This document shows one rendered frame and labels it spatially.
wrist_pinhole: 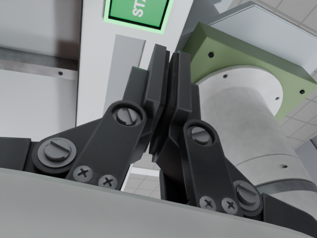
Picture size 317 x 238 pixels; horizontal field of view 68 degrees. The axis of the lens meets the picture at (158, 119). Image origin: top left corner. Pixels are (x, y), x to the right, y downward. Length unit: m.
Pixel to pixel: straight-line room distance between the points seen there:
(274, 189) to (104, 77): 0.23
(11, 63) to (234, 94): 0.35
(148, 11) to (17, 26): 0.24
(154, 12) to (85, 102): 0.13
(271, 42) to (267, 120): 0.16
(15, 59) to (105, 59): 0.20
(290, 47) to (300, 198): 0.29
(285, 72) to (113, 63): 0.30
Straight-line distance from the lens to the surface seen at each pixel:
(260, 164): 0.32
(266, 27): 0.45
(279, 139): 0.36
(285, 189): 0.31
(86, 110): 0.30
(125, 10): 0.23
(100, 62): 0.26
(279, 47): 0.49
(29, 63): 0.41
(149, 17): 0.23
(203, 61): 0.38
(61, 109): 0.51
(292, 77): 0.47
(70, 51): 0.42
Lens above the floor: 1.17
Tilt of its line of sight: 43 degrees down
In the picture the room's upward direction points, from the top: 171 degrees clockwise
